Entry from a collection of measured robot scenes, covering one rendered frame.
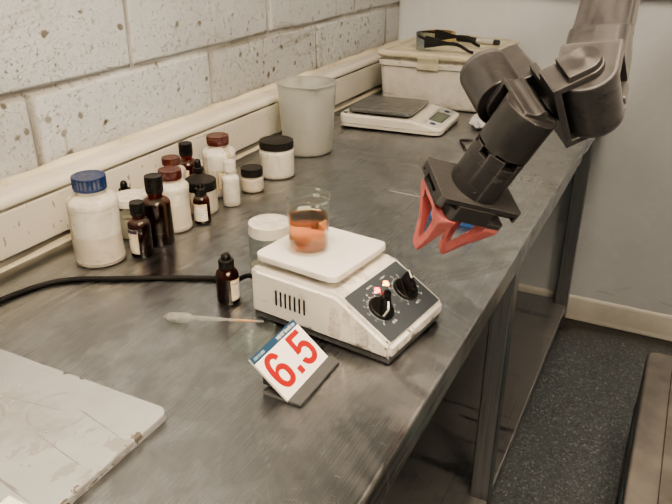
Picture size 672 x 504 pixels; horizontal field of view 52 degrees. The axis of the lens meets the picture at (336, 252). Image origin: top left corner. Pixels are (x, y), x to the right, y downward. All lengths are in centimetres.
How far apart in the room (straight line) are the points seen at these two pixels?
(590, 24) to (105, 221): 67
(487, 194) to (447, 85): 117
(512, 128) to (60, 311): 60
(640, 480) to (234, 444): 80
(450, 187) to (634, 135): 153
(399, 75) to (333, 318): 122
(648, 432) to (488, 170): 81
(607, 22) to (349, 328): 41
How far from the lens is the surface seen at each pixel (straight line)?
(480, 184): 72
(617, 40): 73
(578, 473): 184
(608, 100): 71
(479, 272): 100
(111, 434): 71
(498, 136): 70
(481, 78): 74
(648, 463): 135
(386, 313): 77
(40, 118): 115
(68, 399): 76
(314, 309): 80
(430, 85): 190
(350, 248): 84
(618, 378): 221
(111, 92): 124
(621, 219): 230
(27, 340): 90
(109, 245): 103
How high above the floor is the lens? 119
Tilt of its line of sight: 25 degrees down
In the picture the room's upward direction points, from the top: straight up
